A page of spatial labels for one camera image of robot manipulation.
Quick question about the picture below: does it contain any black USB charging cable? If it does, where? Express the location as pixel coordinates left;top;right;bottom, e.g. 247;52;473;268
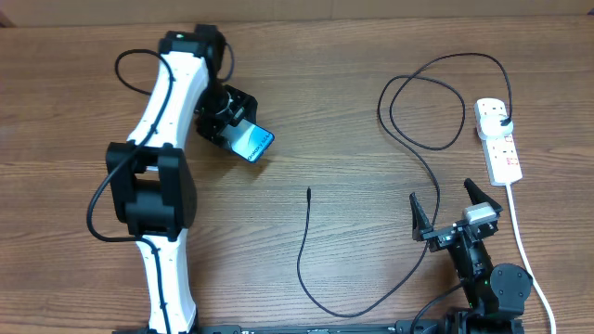
296;52;514;319

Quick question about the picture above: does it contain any white power extension strip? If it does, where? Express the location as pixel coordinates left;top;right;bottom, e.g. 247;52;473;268
473;97;523;186

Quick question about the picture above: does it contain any white power strip cord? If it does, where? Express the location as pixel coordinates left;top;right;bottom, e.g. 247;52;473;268
504;183;558;334

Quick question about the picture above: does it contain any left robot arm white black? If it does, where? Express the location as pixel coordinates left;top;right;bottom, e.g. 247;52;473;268
98;24;275;333

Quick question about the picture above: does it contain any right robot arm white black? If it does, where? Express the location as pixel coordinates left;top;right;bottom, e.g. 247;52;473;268
395;179;533;334

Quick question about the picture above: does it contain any white USB charger plug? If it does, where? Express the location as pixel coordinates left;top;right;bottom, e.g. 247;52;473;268
477;114;514;140

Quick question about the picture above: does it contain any blue Samsung Galaxy smartphone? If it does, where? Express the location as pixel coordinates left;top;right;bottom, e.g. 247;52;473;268
222;120;275;163

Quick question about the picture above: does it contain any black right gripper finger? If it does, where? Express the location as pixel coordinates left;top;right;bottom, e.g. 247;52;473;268
463;178;503;214
409;193;433;241

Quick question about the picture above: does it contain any brown cardboard backdrop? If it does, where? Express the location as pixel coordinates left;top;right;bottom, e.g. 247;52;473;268
1;0;593;27

